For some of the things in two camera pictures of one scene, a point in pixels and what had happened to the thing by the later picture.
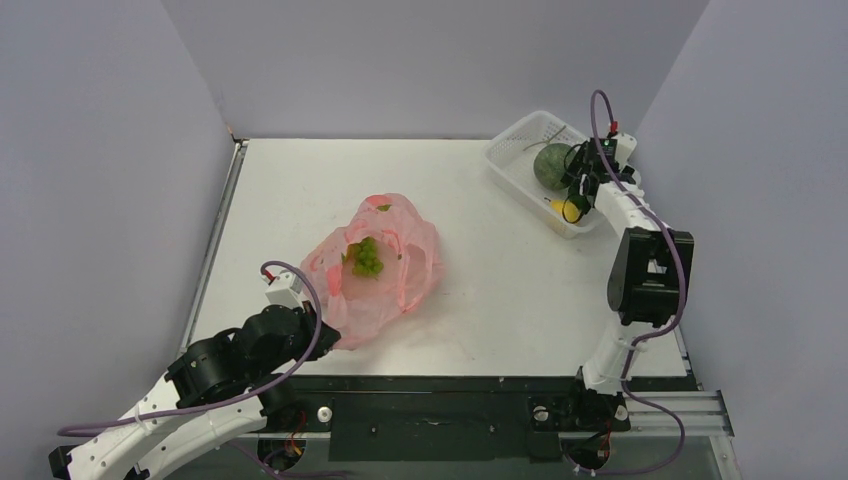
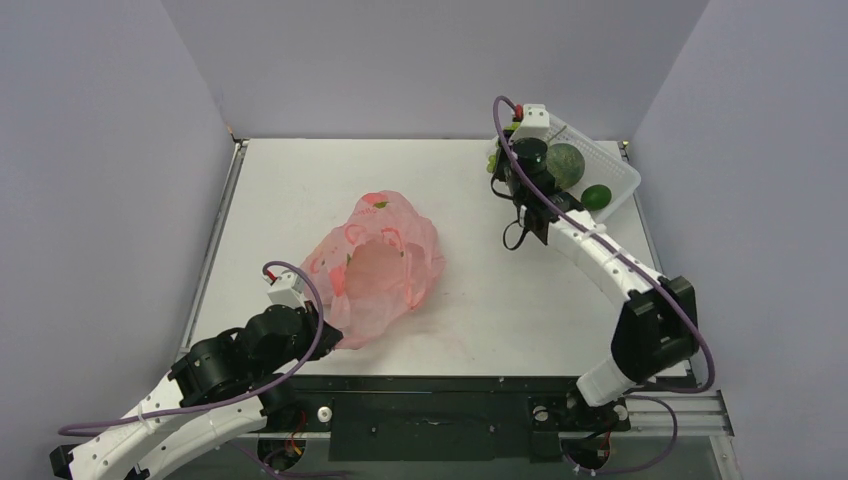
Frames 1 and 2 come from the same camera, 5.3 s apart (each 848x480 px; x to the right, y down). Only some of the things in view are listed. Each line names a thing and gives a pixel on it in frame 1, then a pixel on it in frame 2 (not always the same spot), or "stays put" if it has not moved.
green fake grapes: [363, 259] to [493, 157]
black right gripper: [584, 178] to [502, 157]
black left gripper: [311, 326] stays put
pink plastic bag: [381, 268] stays put
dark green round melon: [550, 163] stays put
